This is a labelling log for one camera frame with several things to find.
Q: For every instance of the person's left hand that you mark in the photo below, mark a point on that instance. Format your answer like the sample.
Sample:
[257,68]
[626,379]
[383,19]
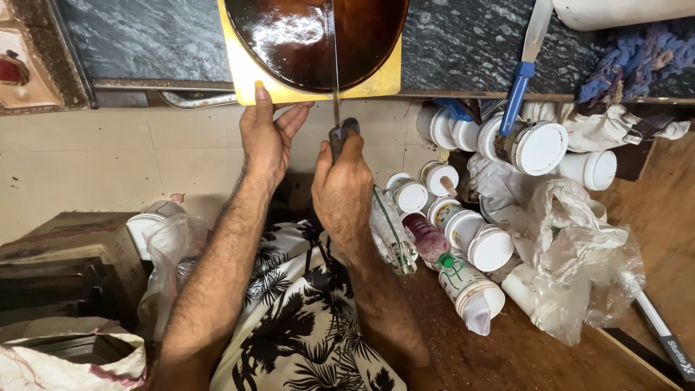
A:
[263,141]

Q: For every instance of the person's right hand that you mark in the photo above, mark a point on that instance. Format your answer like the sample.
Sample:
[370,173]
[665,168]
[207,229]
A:
[342,195]

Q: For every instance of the gold cake board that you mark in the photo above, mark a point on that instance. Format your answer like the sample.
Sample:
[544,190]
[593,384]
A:
[244,76]

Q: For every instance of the clear crushed plastic bottle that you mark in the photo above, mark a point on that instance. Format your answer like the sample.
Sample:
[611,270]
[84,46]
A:
[392,233]

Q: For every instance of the metal bar under counter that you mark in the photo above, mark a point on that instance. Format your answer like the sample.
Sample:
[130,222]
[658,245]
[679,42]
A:
[195,100]

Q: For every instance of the pink plastic bottle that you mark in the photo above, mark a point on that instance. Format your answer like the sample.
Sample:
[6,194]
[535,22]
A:
[426,236]

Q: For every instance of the chocolate glazed cake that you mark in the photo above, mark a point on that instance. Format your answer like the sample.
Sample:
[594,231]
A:
[304,43]

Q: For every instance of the white black palm print shirt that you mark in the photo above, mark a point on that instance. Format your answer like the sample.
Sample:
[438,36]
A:
[293,320]

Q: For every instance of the small clear plastic bag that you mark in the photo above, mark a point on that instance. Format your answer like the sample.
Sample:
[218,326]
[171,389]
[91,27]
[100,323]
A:
[168,255]

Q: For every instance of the white round bucket lid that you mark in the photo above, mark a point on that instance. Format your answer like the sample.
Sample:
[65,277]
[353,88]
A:
[142,228]

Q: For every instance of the crumpled white plastic sheet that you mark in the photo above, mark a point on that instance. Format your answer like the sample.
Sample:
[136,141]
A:
[497,182]

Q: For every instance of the pile of white lidded jars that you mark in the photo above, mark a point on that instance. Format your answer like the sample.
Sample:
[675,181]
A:
[491,247]

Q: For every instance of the white bottle with green cap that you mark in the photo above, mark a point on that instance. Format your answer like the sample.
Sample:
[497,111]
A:
[469,290]

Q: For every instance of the brown cardboard box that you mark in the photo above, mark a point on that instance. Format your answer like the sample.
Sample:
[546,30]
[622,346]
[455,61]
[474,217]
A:
[65,271]

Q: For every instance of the brown tray with red object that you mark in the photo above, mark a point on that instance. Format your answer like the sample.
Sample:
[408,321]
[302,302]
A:
[32,65]

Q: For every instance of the large clear plastic bag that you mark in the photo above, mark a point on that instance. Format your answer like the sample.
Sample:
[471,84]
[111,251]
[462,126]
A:
[581,260]

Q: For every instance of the crumpled white cloth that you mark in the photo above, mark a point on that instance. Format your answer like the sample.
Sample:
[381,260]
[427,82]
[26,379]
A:
[597,127]

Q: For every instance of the white pink woven sack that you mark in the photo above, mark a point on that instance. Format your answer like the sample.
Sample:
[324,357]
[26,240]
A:
[59,361]

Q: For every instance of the blue purple rag mop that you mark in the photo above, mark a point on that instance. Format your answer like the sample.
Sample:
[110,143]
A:
[635,59]

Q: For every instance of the large white plastic container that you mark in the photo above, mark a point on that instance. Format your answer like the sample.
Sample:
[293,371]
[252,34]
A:
[624,12]

